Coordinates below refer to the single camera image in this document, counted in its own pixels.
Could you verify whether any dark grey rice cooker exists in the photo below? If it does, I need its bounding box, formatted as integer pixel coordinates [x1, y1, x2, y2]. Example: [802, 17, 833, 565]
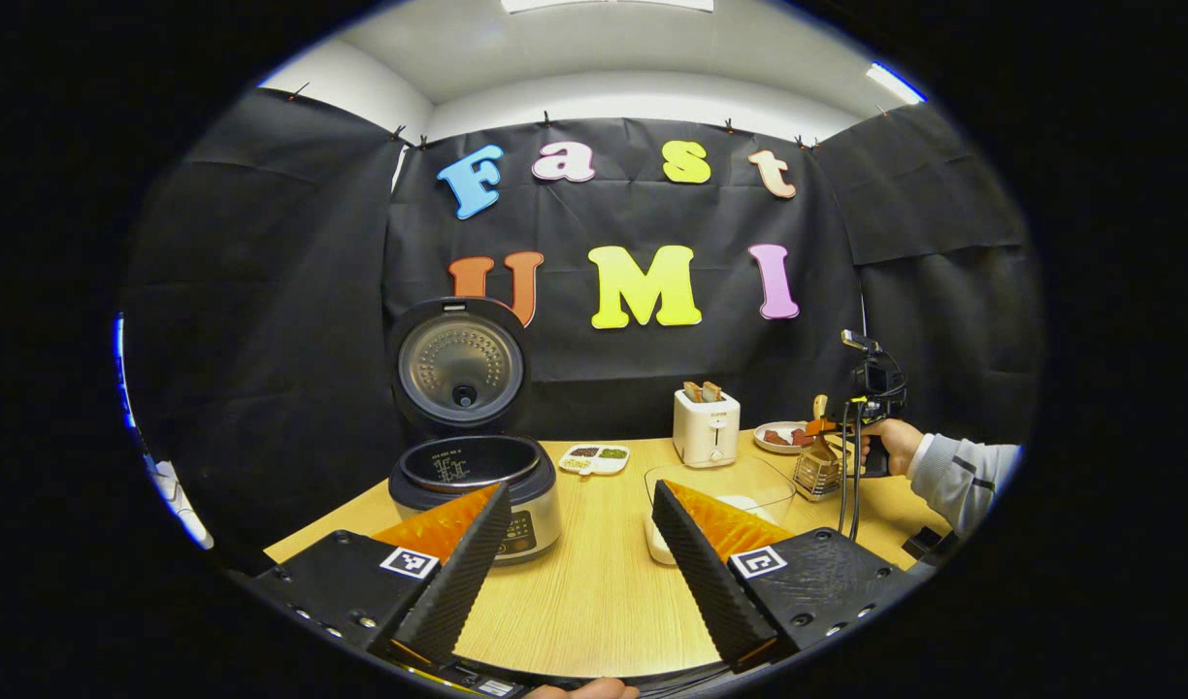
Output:
[387, 296, 563, 566]

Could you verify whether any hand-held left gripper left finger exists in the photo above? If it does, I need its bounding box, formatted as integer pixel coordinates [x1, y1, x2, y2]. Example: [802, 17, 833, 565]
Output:
[249, 483, 513, 671]

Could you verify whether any rectangular ceiling light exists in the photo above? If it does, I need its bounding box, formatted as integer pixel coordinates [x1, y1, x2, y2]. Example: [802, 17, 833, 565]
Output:
[502, 0, 716, 14]
[866, 61, 928, 106]

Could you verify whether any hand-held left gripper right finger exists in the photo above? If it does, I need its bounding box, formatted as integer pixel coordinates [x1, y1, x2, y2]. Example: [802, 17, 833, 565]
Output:
[650, 480, 930, 673]

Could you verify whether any white toaster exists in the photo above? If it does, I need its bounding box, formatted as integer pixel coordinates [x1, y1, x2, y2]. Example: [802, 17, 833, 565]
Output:
[673, 386, 741, 469]

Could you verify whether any white round plate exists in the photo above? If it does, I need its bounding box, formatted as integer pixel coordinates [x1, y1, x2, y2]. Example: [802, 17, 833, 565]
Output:
[753, 420, 816, 455]

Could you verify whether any wire chopstick holder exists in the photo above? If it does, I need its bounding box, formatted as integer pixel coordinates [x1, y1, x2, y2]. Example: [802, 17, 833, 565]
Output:
[793, 442, 844, 503]

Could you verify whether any wooden spoon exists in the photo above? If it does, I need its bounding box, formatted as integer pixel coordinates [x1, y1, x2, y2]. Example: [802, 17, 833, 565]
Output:
[809, 393, 838, 457]

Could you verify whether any small black box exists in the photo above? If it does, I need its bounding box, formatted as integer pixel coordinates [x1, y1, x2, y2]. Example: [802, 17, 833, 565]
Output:
[903, 524, 959, 566]

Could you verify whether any white divided bean dish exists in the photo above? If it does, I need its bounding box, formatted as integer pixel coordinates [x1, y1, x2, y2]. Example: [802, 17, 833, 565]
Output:
[558, 444, 631, 477]

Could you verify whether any clear box of white rice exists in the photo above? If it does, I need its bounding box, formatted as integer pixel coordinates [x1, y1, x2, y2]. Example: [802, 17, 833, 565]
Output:
[643, 456, 797, 567]

